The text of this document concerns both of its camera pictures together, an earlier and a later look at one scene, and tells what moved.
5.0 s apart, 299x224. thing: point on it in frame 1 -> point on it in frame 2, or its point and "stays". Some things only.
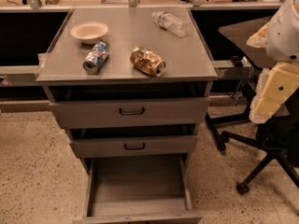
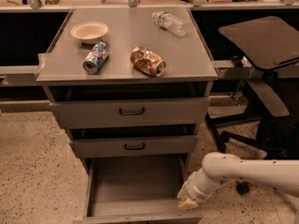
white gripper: x=282 y=37 -> x=193 y=189
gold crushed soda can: x=148 y=62 stays
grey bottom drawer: x=138 y=189 stays
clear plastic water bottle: x=170 y=22 stays
